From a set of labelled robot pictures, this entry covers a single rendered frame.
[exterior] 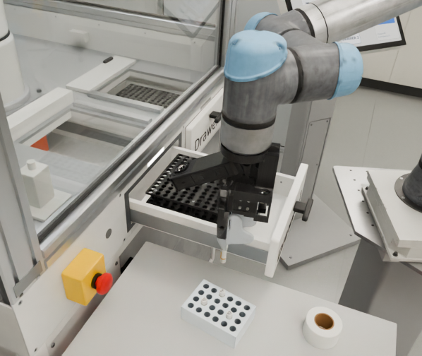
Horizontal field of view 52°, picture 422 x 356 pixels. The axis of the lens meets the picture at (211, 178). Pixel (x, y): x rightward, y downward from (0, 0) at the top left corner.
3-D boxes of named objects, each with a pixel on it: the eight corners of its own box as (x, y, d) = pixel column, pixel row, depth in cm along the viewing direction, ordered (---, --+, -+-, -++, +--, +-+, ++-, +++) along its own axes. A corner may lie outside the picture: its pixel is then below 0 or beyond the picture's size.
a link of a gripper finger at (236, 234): (249, 265, 71) (256, 222, 66) (214, 260, 72) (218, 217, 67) (251, 253, 74) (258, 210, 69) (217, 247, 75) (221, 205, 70)
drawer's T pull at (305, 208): (312, 203, 97) (314, 198, 96) (306, 223, 91) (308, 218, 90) (297, 198, 98) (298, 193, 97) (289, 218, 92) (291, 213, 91)
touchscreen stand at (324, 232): (360, 242, 217) (432, 42, 157) (287, 270, 199) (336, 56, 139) (301, 186, 252) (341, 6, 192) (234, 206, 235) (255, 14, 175)
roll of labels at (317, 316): (345, 336, 85) (350, 324, 83) (322, 356, 81) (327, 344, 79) (317, 312, 89) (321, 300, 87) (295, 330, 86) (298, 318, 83)
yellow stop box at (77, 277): (111, 280, 83) (107, 254, 79) (89, 309, 78) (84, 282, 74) (88, 272, 85) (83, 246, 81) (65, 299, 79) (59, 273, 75)
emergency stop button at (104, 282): (116, 285, 81) (113, 270, 78) (104, 300, 78) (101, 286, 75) (101, 279, 81) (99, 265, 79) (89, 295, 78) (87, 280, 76)
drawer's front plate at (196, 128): (225, 119, 143) (227, 88, 137) (190, 163, 121) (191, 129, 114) (220, 118, 144) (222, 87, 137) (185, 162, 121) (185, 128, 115)
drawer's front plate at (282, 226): (300, 198, 111) (308, 163, 104) (272, 279, 88) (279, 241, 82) (293, 197, 111) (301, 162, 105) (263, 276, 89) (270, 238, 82)
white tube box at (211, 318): (254, 318, 88) (256, 306, 85) (234, 349, 82) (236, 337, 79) (202, 290, 92) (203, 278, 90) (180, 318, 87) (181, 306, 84)
